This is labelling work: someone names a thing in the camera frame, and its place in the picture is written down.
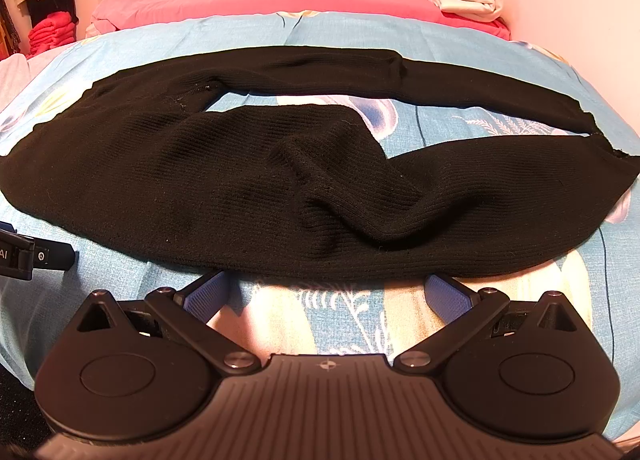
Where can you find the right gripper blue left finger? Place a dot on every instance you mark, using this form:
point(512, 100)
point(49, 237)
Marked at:
point(185, 314)

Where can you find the red clothes pile at left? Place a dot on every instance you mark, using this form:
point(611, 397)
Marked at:
point(54, 31)

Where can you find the red bed sheet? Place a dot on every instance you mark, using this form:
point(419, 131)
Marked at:
point(113, 15)

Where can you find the black knit pants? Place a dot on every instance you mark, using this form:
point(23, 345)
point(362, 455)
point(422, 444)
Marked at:
point(142, 164)

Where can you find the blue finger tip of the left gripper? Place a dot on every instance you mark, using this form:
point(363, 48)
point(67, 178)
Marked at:
point(54, 255)

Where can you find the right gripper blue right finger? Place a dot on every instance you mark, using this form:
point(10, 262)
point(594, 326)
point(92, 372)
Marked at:
point(468, 316)

